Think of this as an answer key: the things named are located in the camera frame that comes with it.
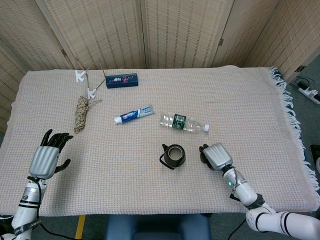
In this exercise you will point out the woven folding screen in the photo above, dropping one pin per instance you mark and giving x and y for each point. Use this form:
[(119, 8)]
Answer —
[(175, 32)]

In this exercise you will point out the black and white floor equipment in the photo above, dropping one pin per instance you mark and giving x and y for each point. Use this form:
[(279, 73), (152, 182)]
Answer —
[(315, 155)]

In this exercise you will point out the right robot arm silver white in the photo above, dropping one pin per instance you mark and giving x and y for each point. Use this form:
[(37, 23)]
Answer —
[(246, 193)]

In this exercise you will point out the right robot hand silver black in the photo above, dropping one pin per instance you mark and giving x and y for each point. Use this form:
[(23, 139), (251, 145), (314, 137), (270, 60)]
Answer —
[(218, 155)]

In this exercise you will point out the blue white toothpaste tube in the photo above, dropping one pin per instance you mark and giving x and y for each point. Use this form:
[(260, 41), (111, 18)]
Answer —
[(132, 114)]

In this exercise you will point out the blue padded robot base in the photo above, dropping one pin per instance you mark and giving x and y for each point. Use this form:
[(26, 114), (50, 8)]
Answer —
[(157, 227)]

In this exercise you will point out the beige woven tablecloth with fringe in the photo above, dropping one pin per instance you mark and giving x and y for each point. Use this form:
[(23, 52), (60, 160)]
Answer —
[(125, 180)]

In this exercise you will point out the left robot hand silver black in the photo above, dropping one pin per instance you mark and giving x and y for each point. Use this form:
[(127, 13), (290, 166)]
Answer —
[(43, 160)]

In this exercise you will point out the clear plastic bottle green label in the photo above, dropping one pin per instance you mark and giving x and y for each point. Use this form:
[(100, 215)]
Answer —
[(180, 122)]

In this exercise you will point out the white power strip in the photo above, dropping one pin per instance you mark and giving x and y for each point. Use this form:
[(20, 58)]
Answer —
[(308, 91)]

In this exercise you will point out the dark blue rectangular box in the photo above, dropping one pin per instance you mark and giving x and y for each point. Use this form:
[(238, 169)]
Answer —
[(122, 80)]

